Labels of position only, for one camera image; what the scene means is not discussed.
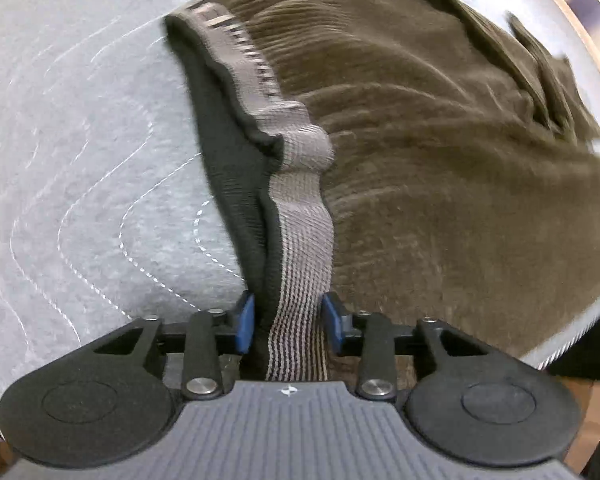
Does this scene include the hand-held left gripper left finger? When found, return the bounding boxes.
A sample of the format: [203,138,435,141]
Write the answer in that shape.
[92,292,256,401]

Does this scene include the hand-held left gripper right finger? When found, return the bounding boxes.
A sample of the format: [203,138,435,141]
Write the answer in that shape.
[321,293,481,401]

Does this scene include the brown corduroy pants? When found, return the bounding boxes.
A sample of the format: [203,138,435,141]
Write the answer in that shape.
[165,0,600,382]

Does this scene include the grey quilted bed cover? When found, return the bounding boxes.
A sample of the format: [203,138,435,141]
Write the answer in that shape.
[0,0,600,441]

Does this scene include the wooden bed frame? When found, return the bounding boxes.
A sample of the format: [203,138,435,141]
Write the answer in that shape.
[530,0,600,156]

